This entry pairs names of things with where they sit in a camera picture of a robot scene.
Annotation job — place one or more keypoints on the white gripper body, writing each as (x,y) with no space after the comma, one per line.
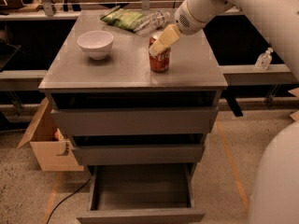
(186,20)

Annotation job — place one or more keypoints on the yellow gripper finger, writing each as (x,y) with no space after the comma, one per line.
(157,48)
(170,35)

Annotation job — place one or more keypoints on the red coke can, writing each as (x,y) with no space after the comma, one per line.
(159,63)

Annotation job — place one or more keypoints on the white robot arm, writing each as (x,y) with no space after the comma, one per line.
(275,196)

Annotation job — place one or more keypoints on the grey drawer cabinet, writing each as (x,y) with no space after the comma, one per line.
(123,80)

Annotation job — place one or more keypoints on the grey top drawer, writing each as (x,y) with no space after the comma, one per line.
(79,122)

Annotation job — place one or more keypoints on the grey middle drawer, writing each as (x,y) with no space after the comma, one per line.
(138,154)

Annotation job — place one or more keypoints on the grey open bottom drawer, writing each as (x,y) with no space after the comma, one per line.
(141,194)

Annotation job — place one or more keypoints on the clear plastic water bottle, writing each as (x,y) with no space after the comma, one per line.
(151,22)

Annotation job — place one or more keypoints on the green chip bag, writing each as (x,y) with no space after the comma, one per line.
(122,18)

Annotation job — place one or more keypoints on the white bowl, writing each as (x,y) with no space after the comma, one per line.
(96,44)

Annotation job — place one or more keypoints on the hand sanitizer bottle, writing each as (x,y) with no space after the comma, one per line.
(264,60)

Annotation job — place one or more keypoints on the cardboard box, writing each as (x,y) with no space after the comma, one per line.
(53,152)

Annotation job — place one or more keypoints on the grey metal bench rail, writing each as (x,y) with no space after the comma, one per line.
(21,80)

